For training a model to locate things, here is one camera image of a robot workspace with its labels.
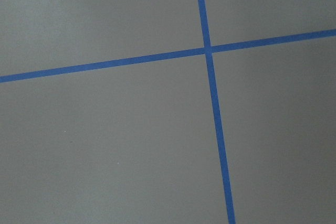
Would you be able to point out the blue tape strip lengthwise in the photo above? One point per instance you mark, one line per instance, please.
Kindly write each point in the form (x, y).
(216, 112)

